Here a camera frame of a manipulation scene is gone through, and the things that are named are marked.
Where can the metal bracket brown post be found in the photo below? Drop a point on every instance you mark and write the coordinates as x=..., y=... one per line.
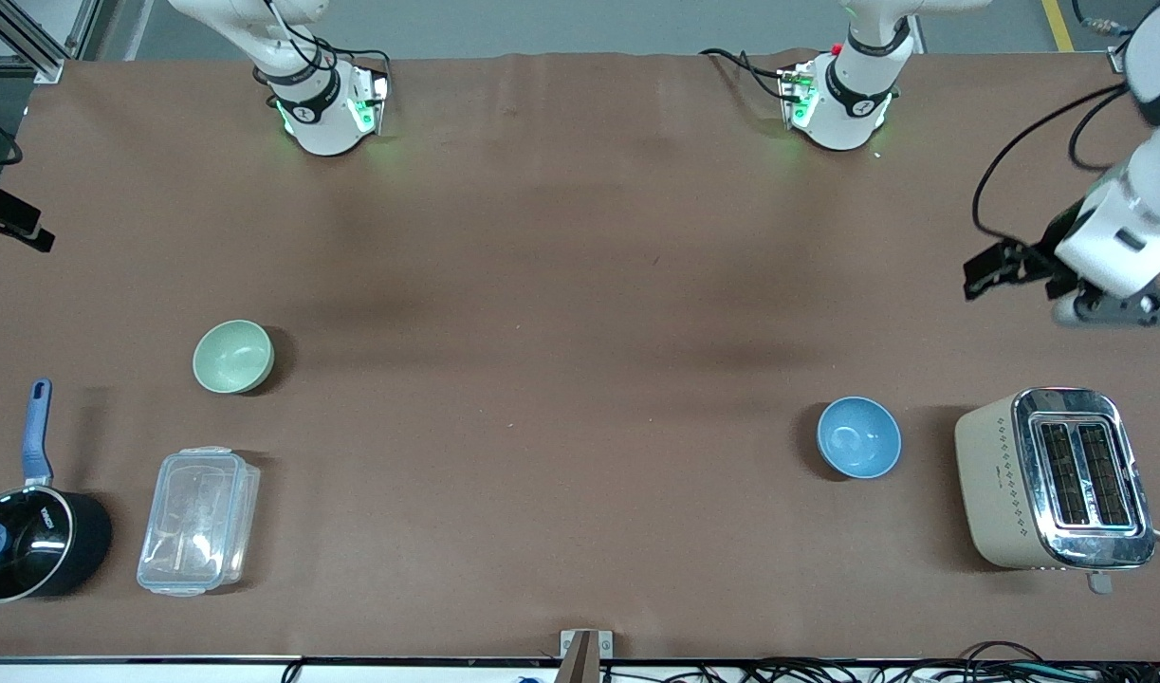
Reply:
x=580, y=659

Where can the beige chrome toaster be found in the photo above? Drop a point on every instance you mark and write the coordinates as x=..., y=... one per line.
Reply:
x=997, y=484

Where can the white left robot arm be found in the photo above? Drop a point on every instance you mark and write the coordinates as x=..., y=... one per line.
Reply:
x=1125, y=223

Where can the aluminium frame profile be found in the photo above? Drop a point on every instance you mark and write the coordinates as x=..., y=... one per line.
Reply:
x=48, y=68
x=1118, y=62

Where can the clear plastic food container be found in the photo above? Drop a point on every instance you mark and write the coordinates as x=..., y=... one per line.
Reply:
x=195, y=522

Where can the glass lid blue knob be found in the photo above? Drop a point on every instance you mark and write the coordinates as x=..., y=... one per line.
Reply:
x=37, y=543

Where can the green bowl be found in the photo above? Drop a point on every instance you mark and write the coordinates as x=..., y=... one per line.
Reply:
x=233, y=356

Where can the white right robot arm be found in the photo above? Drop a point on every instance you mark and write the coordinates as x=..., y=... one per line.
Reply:
x=319, y=123

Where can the brown table mat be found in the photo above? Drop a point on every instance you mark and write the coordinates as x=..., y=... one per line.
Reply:
x=580, y=285

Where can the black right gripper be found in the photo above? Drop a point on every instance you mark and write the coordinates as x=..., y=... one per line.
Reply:
x=1, y=214

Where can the blue bowl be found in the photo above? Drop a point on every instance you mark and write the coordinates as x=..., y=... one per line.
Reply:
x=859, y=438

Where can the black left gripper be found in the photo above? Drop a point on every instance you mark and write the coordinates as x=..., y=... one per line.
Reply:
x=1037, y=258

